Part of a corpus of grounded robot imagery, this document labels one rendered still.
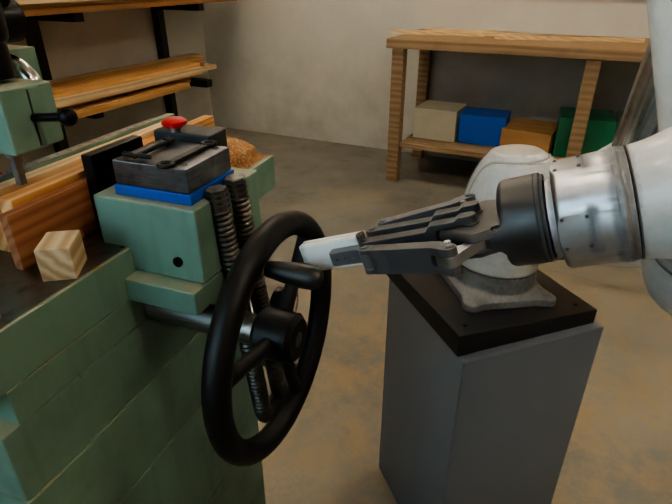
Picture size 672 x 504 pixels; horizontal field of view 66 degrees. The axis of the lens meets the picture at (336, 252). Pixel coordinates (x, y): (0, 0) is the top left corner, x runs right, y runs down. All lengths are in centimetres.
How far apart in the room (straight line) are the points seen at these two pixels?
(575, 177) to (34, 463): 56
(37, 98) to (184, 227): 23
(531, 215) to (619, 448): 137
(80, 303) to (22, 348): 7
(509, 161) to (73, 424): 74
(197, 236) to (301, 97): 369
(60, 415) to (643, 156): 58
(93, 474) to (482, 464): 73
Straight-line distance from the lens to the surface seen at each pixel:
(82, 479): 70
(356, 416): 165
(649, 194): 42
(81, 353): 62
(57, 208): 66
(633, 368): 206
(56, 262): 59
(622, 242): 43
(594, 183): 43
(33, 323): 57
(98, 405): 67
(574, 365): 111
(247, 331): 61
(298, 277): 49
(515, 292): 101
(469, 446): 109
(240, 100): 455
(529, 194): 44
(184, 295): 60
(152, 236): 61
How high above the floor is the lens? 118
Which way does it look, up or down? 28 degrees down
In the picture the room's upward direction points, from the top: straight up
